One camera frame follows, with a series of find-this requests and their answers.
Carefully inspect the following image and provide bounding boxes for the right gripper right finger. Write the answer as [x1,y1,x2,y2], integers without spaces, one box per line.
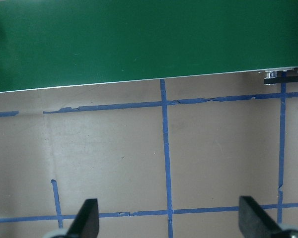
[238,196,288,238]

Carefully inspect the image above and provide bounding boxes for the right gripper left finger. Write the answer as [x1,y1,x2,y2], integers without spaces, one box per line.
[66,198,99,238]

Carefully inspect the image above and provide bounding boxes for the green conveyor belt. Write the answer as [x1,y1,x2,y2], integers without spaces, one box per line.
[0,0,298,93]

